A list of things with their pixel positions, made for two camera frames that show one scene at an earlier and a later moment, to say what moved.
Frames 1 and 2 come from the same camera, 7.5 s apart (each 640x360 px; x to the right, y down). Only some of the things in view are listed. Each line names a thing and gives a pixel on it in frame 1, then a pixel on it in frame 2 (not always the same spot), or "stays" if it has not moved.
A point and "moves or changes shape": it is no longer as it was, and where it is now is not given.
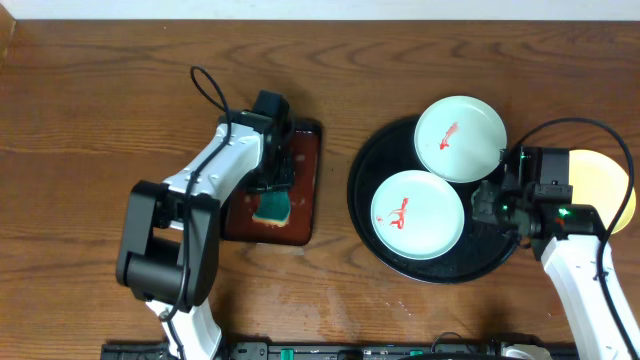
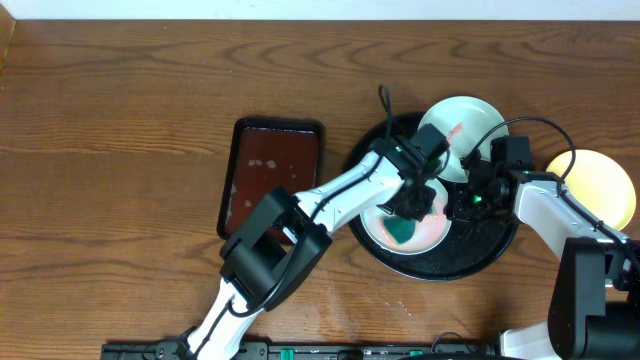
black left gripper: (288, 180) -> (429, 200)
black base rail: (483, 350) stays
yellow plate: (603, 183) stays
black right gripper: (484, 206) -> (456, 210)
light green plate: (459, 139) stays
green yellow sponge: (274, 209) moves or changes shape
